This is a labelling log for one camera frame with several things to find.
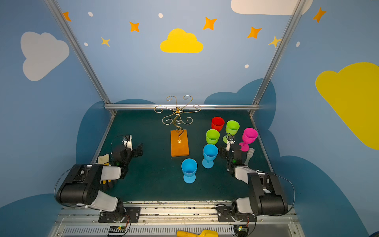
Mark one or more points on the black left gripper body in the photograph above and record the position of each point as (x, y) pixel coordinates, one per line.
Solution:
(136, 149)

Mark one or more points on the aluminium right corner post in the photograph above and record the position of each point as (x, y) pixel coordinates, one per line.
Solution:
(280, 49)

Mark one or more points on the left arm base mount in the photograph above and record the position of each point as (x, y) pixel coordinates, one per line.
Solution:
(122, 214)

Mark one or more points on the red wine glass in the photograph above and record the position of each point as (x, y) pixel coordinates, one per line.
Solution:
(217, 123)

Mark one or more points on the gold wire glass rack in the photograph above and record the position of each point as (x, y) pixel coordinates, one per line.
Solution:
(175, 118)

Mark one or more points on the orange wooden rack base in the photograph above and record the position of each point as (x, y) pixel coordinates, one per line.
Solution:
(179, 144)

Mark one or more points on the aluminium front base rails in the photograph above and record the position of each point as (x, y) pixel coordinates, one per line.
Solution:
(166, 218)

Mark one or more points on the white dish brush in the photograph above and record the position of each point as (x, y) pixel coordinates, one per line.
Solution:
(249, 155)

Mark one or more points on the aluminium corner post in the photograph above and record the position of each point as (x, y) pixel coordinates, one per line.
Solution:
(72, 39)
(280, 49)

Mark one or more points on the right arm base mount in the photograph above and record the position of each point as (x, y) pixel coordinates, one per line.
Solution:
(230, 213)

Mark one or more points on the aluminium left corner post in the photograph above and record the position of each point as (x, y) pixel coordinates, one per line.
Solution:
(72, 39)

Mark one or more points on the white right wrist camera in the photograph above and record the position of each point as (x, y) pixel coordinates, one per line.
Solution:
(230, 141)

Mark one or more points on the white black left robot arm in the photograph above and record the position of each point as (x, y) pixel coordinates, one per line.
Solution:
(82, 183)

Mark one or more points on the yellow black work glove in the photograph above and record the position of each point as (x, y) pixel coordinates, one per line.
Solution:
(105, 184)

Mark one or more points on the blue wine glass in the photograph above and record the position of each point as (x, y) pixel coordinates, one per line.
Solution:
(210, 153)
(189, 168)

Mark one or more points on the green wine glass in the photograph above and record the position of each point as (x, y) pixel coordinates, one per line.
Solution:
(232, 128)
(212, 136)

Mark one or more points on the aluminium back frame rail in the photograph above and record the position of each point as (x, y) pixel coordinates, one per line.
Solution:
(203, 106)

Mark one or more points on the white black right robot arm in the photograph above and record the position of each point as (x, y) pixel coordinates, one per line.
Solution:
(266, 195)

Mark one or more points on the pink wine glass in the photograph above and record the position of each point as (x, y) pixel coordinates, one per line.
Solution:
(248, 137)

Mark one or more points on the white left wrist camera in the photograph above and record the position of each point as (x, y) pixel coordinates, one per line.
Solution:
(127, 141)

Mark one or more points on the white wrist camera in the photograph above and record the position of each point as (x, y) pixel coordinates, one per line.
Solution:
(127, 141)
(230, 141)

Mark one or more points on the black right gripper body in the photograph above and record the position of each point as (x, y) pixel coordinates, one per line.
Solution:
(224, 151)

